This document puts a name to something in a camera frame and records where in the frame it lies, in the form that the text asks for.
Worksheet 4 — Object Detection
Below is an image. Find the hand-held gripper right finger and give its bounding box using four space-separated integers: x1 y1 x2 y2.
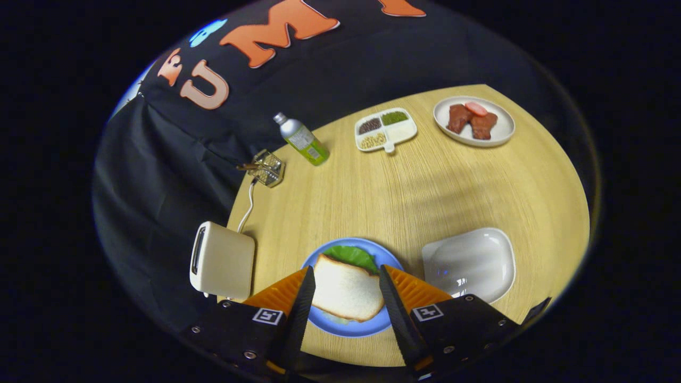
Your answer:
378 264 522 379

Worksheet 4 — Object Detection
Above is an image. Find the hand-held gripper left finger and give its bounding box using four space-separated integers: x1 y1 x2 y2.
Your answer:
181 265 317 378

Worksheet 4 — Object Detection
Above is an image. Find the white bread slice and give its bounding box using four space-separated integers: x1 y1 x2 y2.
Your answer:
311 254 385 323

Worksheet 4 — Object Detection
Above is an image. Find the green lettuce leaf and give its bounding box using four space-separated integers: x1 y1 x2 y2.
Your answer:
323 245 379 276

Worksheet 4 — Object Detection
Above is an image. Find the blue round plate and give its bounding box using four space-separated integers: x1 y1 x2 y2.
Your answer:
301 237 405 338

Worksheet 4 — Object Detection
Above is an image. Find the white toaster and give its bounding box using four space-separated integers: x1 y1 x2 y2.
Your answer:
189 221 256 301

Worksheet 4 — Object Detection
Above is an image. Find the white square plate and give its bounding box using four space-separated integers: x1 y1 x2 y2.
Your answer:
422 227 516 304

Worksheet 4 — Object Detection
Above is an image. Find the green labelled silver bottle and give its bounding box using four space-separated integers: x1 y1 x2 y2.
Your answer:
273 112 330 166

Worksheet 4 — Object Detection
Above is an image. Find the white divided dish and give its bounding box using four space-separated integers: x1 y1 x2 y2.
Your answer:
354 107 418 154

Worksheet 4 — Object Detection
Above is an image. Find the brown meat piece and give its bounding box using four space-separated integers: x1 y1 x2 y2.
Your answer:
447 104 474 134
470 112 499 140

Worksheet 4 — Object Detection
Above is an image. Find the white oval meat plate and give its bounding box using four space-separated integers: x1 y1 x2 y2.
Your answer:
433 96 516 148

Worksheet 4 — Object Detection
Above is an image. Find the white power cable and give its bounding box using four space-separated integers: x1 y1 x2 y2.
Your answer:
237 178 259 235

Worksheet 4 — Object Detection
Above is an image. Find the metal wire basket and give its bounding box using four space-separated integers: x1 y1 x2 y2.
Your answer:
250 150 286 188

